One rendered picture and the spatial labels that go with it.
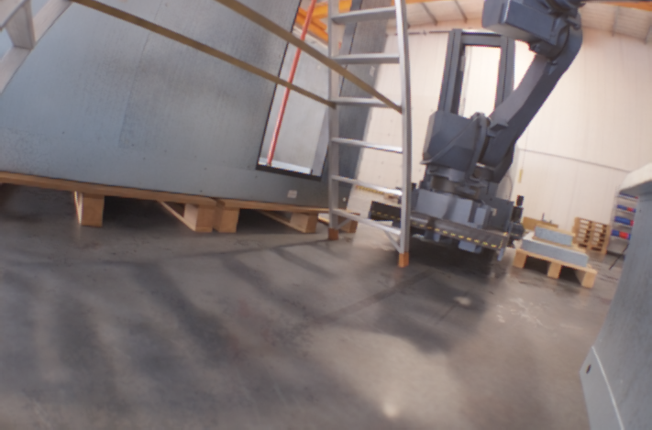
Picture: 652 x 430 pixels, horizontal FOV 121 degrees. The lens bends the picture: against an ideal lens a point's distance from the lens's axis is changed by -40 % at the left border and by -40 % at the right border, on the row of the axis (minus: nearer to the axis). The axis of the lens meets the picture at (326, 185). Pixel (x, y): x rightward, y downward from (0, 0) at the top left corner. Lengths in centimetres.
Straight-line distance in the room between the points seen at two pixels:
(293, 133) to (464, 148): 481
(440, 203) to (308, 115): 486
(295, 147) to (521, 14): 550
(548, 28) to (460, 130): 86
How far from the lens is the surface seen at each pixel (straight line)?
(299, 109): 642
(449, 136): 195
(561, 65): 170
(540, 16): 153
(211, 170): 167
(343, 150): 234
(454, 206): 197
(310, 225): 208
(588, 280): 301
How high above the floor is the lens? 44
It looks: 3 degrees down
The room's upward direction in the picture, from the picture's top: 13 degrees clockwise
